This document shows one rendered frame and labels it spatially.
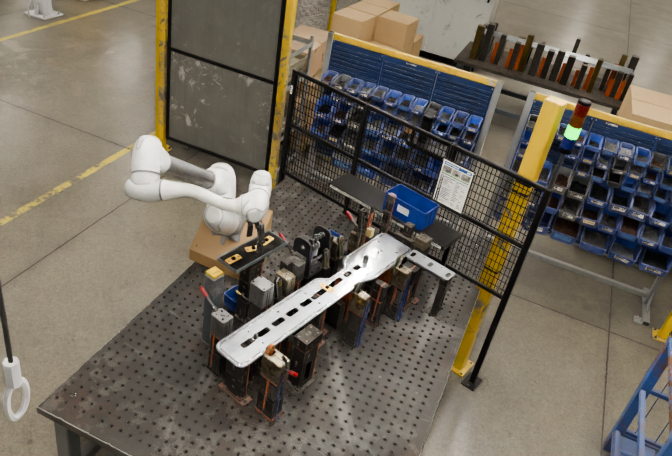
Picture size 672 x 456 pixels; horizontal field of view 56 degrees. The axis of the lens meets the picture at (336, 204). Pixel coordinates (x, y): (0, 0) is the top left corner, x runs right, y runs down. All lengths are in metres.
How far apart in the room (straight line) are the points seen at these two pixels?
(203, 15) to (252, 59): 0.55
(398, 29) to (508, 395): 4.64
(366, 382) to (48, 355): 2.04
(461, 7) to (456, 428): 6.81
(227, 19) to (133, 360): 3.12
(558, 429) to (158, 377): 2.57
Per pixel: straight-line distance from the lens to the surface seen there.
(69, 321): 4.59
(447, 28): 9.89
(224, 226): 3.59
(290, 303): 3.23
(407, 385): 3.41
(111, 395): 3.22
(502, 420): 4.43
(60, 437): 3.37
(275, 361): 2.87
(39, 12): 9.85
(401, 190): 4.08
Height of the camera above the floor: 3.16
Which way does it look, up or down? 32 degrees down
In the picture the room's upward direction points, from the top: 11 degrees clockwise
